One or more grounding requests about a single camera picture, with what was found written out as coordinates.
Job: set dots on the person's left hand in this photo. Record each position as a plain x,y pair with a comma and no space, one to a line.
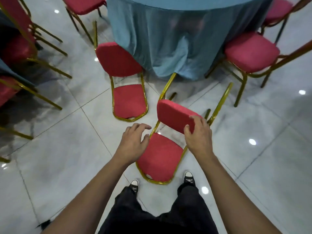
130,148

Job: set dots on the person's right hand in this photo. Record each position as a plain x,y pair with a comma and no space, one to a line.
201,141

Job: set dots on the person's left forearm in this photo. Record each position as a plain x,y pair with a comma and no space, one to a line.
85,204

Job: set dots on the person's right forearm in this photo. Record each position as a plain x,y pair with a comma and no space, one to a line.
239,202

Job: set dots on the black white canvas sneaker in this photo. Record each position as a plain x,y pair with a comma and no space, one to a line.
189,179
134,186

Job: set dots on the black trousers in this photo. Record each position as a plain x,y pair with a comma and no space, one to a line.
136,216

